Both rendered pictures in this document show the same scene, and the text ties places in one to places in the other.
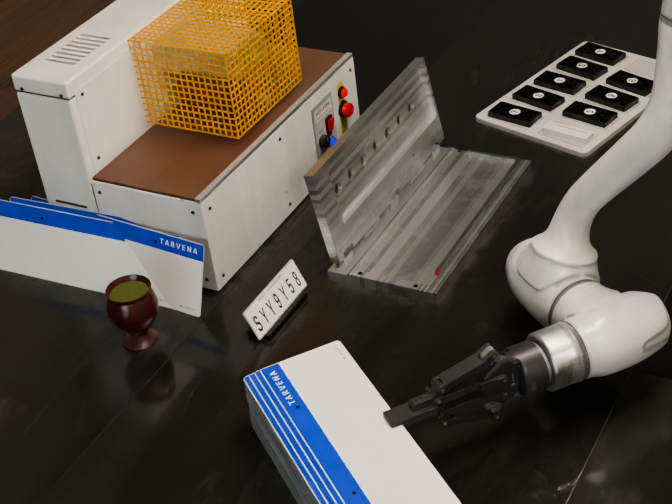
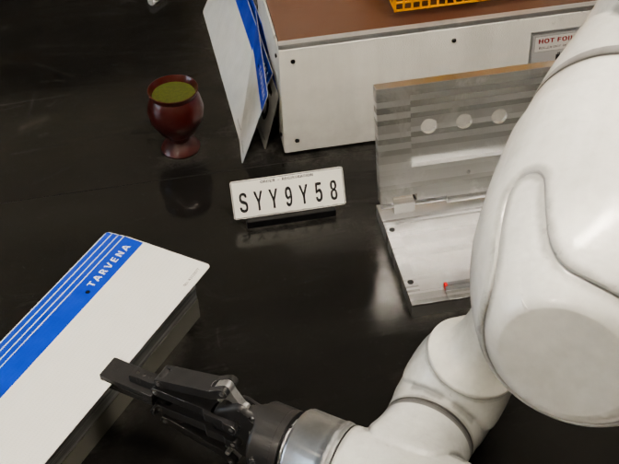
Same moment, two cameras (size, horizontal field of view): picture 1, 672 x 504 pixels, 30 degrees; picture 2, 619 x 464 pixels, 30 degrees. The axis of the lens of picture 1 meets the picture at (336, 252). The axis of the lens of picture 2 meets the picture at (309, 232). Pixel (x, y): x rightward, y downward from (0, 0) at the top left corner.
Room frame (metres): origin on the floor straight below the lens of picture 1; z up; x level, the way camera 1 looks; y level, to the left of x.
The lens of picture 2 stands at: (0.88, -0.86, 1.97)
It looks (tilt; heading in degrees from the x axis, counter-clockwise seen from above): 42 degrees down; 49
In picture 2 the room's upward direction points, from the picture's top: 3 degrees counter-clockwise
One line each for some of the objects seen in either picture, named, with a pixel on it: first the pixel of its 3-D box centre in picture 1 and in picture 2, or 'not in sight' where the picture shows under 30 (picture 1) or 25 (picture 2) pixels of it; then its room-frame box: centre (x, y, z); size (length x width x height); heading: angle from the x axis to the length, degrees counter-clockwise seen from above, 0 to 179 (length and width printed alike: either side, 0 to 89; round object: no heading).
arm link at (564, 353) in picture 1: (553, 357); (316, 455); (1.36, -0.29, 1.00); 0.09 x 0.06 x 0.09; 19
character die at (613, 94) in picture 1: (611, 98); not in sight; (2.23, -0.60, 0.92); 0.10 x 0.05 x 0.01; 39
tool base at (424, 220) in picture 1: (434, 214); (550, 230); (1.89, -0.19, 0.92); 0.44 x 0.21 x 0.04; 148
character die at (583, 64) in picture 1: (581, 67); not in sight; (2.37, -0.57, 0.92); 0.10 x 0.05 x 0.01; 39
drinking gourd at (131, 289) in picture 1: (134, 314); (177, 119); (1.66, 0.34, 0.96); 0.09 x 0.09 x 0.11
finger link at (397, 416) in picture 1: (410, 411); (133, 378); (1.28, -0.07, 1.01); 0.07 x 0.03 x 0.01; 109
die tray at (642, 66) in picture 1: (584, 95); not in sight; (2.27, -0.55, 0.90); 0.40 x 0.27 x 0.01; 132
